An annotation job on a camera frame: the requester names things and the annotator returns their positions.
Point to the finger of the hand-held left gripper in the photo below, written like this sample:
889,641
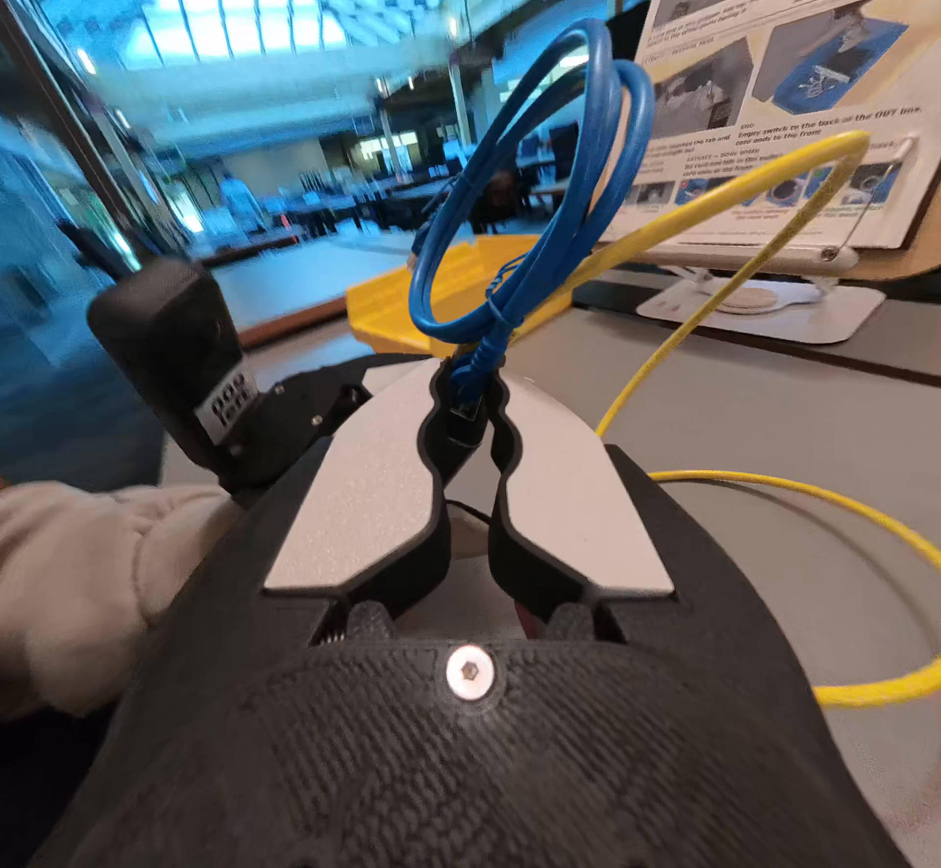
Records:
389,376

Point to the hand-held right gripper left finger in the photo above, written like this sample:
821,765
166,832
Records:
360,500

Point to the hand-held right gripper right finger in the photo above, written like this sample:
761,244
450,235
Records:
581,508

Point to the yellow storage bin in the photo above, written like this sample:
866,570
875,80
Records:
412,302

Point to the black ethernet splitter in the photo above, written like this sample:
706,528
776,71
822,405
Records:
463,434

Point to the person's left forearm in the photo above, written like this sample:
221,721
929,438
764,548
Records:
88,574

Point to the grey wood-edged table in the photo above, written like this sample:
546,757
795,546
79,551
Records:
294,280

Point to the white clipboard stand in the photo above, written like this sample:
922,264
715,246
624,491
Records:
823,313

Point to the instruction sheet clipboard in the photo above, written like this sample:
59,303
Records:
809,74

